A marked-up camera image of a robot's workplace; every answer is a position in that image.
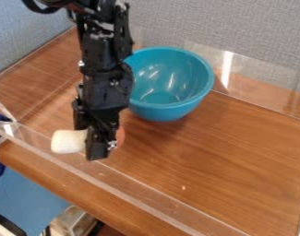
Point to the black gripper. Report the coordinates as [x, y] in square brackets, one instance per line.
[102, 97]

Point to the white brown toy mushroom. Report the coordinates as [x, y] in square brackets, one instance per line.
[70, 141]

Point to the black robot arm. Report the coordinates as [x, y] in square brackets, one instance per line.
[102, 27]

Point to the blue bowl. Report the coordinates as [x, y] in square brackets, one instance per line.
[173, 79]

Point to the grey metal object below table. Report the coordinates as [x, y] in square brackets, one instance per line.
[73, 222]

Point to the clear acrylic front barrier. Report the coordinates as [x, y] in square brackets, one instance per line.
[125, 203]

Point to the clear acrylic barrier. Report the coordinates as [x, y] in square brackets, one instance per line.
[248, 79]
[125, 203]

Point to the black object bottom left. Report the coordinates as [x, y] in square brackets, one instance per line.
[8, 229]

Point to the clear acrylic back barrier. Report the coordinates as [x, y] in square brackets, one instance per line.
[248, 79]

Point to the clear acrylic left bracket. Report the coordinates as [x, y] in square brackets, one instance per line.
[7, 124]

